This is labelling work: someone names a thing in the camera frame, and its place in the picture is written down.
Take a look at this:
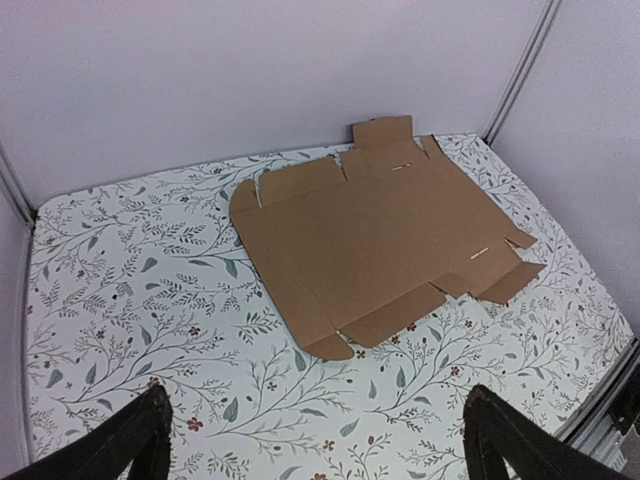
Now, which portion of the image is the aluminium front rail frame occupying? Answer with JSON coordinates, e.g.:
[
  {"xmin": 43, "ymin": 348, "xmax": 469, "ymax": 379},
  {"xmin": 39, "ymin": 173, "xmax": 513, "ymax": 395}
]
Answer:
[{"xmin": 556, "ymin": 339, "xmax": 639, "ymax": 472}]

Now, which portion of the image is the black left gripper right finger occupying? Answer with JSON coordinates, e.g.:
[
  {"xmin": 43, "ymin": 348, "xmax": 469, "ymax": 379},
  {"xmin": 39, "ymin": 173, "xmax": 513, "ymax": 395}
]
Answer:
[{"xmin": 463, "ymin": 384, "xmax": 626, "ymax": 480}]

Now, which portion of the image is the left aluminium corner post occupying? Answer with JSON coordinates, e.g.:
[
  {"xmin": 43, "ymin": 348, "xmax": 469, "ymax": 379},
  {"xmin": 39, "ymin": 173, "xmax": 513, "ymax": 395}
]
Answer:
[{"xmin": 1, "ymin": 145, "xmax": 37, "ymax": 231}]

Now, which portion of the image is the right aluminium corner post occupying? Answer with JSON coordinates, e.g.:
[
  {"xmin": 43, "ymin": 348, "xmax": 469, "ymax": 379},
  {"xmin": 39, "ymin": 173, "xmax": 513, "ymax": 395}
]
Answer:
[{"xmin": 482, "ymin": 0, "xmax": 563, "ymax": 146}]

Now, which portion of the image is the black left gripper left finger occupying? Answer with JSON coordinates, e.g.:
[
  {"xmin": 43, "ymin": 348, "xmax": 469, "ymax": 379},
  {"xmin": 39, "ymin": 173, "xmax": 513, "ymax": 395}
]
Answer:
[{"xmin": 9, "ymin": 385, "xmax": 173, "ymax": 479}]

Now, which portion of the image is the aluminium corner post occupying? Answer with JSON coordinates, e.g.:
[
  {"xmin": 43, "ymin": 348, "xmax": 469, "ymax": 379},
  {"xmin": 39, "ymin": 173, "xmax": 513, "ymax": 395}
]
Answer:
[
  {"xmin": 482, "ymin": 0, "xmax": 563, "ymax": 146},
  {"xmin": 1, "ymin": 145, "xmax": 37, "ymax": 231}
]

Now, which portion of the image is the floral patterned table mat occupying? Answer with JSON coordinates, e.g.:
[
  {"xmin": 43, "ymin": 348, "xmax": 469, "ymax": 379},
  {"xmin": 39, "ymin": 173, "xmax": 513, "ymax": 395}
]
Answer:
[{"xmin": 25, "ymin": 134, "xmax": 635, "ymax": 479}]

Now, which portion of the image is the brown cardboard box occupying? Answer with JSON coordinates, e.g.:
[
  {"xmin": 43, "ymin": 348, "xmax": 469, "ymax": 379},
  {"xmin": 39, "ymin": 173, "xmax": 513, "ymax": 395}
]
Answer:
[{"xmin": 230, "ymin": 116, "xmax": 542, "ymax": 360}]

